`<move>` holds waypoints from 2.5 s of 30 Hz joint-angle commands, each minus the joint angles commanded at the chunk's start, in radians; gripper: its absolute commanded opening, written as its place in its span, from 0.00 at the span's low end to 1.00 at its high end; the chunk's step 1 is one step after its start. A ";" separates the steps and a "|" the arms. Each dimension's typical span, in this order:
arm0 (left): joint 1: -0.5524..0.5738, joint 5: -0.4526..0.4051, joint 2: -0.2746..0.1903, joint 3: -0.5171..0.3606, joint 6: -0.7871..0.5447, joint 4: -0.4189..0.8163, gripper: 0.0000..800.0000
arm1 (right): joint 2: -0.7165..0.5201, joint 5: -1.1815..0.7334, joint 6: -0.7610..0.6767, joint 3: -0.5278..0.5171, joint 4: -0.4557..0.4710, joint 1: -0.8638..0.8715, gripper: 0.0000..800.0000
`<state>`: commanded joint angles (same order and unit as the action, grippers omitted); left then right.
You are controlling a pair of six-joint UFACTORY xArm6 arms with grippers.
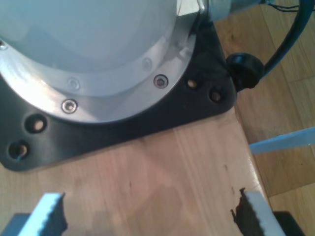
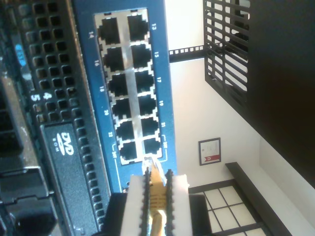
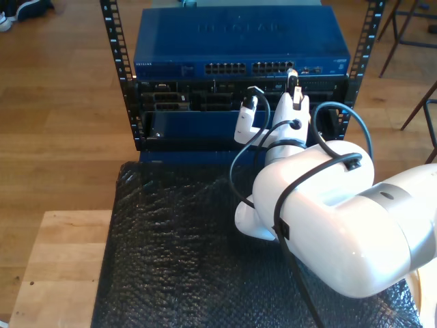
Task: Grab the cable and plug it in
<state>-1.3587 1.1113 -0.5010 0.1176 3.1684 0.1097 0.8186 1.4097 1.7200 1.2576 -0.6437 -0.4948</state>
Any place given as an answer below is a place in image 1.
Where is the pale flat strip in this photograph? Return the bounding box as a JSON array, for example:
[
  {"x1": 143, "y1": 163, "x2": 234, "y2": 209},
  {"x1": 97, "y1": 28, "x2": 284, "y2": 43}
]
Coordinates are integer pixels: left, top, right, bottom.
[{"x1": 249, "y1": 126, "x2": 315, "y2": 155}]

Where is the black round knob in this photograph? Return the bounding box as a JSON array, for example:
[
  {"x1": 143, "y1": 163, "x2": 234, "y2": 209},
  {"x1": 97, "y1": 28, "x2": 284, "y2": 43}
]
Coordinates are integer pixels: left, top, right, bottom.
[{"x1": 225, "y1": 52, "x2": 264, "y2": 92}]

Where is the grey metal cylinder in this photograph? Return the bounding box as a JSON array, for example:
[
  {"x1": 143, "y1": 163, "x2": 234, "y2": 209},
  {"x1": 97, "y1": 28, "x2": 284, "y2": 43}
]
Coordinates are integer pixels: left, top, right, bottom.
[{"x1": 209, "y1": 0, "x2": 261, "y2": 22}]

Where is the dark hanging cable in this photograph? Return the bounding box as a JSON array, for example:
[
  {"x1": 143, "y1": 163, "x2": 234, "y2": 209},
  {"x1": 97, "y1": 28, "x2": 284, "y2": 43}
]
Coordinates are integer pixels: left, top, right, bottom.
[{"x1": 263, "y1": 0, "x2": 311, "y2": 77}]

